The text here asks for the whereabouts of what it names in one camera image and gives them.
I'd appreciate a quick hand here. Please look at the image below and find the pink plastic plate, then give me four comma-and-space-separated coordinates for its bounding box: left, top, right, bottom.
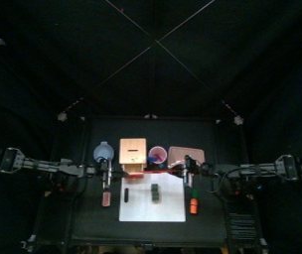
166, 146, 207, 167

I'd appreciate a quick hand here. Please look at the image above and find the white cutting board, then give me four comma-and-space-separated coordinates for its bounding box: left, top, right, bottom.
117, 173, 188, 223

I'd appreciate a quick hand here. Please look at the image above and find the light blue toy bowl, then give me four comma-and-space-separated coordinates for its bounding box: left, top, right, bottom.
92, 141, 115, 163

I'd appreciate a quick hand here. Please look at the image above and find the blue toy utensil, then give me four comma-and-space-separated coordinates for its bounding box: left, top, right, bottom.
147, 156, 164, 165

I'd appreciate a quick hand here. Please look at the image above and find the wooden box with slot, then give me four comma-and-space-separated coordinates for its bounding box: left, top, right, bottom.
117, 137, 148, 175

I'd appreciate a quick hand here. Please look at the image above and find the red plastic cup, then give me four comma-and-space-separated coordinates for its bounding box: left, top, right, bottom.
147, 145, 168, 165

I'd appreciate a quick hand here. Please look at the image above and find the pink toy block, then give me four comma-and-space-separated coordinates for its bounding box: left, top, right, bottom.
100, 190, 112, 208

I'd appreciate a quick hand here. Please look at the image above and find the orange toy carrot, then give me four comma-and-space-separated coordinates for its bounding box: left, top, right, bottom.
188, 189, 201, 215

